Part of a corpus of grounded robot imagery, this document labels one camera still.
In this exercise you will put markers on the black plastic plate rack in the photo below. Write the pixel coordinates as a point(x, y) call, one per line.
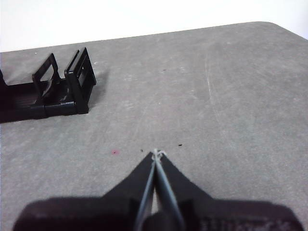
point(24, 106)

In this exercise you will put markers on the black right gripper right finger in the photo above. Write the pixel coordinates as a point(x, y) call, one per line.
point(228, 216)

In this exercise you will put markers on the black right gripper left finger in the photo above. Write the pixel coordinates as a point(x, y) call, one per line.
point(84, 214)

